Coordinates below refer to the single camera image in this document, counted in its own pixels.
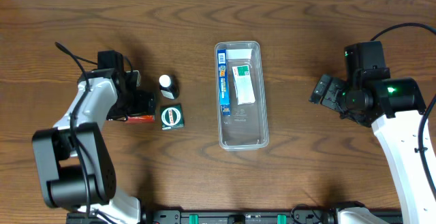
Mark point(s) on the blue tall box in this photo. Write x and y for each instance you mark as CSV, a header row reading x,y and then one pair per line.
x,y
224,94

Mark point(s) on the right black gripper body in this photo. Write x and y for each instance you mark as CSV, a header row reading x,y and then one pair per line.
x,y
328,94

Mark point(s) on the dark bottle white cap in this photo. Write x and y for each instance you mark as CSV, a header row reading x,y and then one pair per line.
x,y
168,87

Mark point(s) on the clear plastic container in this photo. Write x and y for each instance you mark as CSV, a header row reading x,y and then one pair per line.
x,y
247,126

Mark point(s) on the red orange box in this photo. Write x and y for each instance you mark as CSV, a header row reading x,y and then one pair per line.
x,y
140,119

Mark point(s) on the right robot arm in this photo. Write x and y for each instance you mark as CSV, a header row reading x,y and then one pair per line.
x,y
395,110

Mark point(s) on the green square box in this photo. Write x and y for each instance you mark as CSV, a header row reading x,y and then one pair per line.
x,y
171,117

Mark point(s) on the white green medicine box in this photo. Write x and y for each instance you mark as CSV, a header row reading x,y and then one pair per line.
x,y
243,84

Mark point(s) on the black mounting rail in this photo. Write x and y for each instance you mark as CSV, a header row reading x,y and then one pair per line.
x,y
294,217

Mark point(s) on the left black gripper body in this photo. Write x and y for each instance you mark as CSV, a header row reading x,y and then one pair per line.
x,y
131,105

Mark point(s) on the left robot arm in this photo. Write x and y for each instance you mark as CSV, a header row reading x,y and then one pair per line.
x,y
73,163

